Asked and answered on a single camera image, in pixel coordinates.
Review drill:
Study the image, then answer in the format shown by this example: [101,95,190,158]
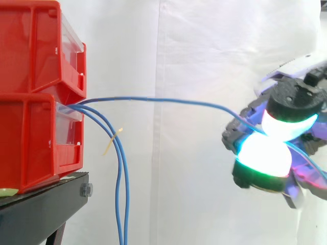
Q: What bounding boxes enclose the red plastic bin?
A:
[0,93,84,195]
[0,0,87,106]

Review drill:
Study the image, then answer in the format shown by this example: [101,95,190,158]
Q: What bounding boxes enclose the blue cable bundle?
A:
[66,103,130,245]

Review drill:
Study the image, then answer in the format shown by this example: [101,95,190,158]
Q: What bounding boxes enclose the black stand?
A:
[0,170,94,245]

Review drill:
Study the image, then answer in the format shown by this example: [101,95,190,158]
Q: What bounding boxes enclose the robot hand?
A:
[221,54,327,210]

